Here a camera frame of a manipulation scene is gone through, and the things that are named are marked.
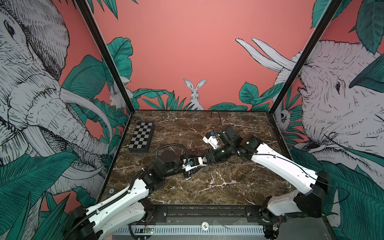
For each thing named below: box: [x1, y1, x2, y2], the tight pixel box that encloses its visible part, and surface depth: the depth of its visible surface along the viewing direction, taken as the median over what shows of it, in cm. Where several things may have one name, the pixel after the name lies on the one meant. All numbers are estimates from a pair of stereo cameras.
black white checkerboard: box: [128, 121, 156, 153], surface depth 103 cm
